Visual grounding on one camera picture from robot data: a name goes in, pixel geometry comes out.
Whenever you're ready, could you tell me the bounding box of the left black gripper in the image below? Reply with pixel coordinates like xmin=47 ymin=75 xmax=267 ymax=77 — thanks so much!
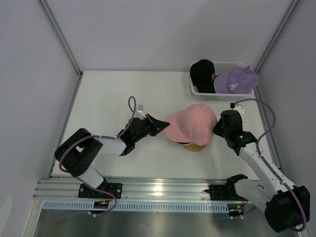
xmin=133 ymin=115 xmax=169 ymax=143

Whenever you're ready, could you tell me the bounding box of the dark green NY cap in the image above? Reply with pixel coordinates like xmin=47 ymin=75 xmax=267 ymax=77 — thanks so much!
xmin=177 ymin=142 xmax=194 ymax=146

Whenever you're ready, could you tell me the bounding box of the pink baseball cap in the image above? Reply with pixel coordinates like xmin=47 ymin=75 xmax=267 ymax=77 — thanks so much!
xmin=165 ymin=104 xmax=217 ymax=146

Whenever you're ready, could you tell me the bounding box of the purple LA baseball cap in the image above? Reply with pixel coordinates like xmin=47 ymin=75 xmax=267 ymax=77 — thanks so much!
xmin=214 ymin=66 xmax=259 ymax=94

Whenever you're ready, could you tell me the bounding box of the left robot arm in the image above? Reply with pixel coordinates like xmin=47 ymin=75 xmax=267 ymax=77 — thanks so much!
xmin=54 ymin=114 xmax=170 ymax=198

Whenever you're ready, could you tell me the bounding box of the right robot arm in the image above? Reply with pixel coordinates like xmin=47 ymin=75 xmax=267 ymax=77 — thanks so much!
xmin=213 ymin=110 xmax=310 ymax=233

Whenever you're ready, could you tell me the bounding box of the wooden hat stand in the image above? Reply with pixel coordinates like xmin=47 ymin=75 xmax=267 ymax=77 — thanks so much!
xmin=182 ymin=143 xmax=207 ymax=152

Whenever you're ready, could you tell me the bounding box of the white plastic basket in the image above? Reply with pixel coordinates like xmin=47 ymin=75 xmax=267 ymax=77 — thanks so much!
xmin=189 ymin=59 xmax=259 ymax=101

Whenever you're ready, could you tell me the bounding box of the black gold-logo cap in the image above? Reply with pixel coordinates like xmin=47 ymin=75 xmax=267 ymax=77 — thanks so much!
xmin=190 ymin=59 xmax=217 ymax=93

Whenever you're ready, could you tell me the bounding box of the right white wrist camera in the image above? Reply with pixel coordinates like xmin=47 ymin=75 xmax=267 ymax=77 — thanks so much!
xmin=230 ymin=103 xmax=245 ymax=114

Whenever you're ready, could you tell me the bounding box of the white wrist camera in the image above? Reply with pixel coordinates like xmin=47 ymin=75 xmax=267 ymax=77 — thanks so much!
xmin=230 ymin=103 xmax=245 ymax=114
xmin=135 ymin=104 xmax=146 ymax=119

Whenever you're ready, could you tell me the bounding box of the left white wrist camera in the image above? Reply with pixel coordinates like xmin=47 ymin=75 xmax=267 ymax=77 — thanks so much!
xmin=135 ymin=104 xmax=146 ymax=119

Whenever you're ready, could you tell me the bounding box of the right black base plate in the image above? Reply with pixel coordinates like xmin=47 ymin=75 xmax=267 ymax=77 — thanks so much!
xmin=204 ymin=184 xmax=247 ymax=201

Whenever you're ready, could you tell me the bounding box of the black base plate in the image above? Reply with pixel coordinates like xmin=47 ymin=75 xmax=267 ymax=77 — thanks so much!
xmin=204 ymin=184 xmax=247 ymax=201
xmin=78 ymin=183 xmax=123 ymax=199

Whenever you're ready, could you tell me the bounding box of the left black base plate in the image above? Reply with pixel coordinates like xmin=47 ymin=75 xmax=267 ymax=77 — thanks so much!
xmin=78 ymin=183 xmax=123 ymax=199

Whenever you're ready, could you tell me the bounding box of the white slotted cable duct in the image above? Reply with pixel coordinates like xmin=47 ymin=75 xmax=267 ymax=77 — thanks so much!
xmin=42 ymin=200 xmax=243 ymax=213

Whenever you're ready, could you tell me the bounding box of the aluminium mounting rail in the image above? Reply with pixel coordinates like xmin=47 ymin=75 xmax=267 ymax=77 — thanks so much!
xmin=33 ymin=176 xmax=226 ymax=202

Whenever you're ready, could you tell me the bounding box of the right aluminium corner post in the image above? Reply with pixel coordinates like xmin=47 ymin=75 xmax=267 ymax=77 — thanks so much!
xmin=254 ymin=0 xmax=303 ymax=74

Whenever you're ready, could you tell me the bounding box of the aluminium corner post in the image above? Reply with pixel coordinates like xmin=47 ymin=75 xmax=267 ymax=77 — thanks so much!
xmin=254 ymin=0 xmax=303 ymax=74
xmin=37 ymin=0 xmax=83 ymax=79

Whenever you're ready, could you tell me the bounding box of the left aluminium corner post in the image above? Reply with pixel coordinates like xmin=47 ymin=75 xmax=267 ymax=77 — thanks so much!
xmin=37 ymin=0 xmax=83 ymax=79

